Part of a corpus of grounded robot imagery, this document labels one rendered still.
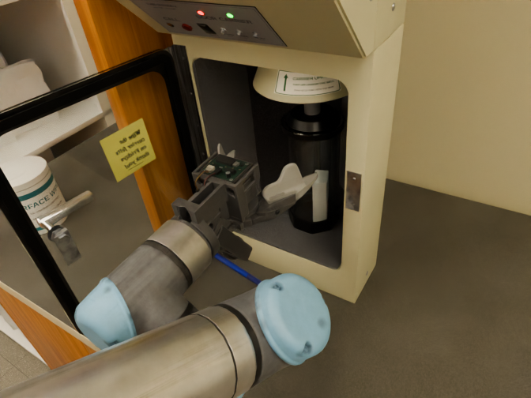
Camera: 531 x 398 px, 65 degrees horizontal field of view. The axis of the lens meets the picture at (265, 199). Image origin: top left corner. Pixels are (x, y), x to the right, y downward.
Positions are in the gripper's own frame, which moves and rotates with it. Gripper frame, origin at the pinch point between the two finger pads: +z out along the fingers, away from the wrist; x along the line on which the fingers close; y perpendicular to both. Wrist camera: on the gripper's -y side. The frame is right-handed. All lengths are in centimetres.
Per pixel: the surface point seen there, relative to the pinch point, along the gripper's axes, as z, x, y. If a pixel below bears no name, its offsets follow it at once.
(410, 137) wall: 44.0, -9.3, -19.1
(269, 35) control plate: -2.3, -3.0, 21.2
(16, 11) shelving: 43, 139, 1
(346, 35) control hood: -3.4, -13.1, 22.6
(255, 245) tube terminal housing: 0.7, 7.6, -22.9
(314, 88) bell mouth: 5.5, -4.4, 11.2
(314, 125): 9.1, -2.3, 2.4
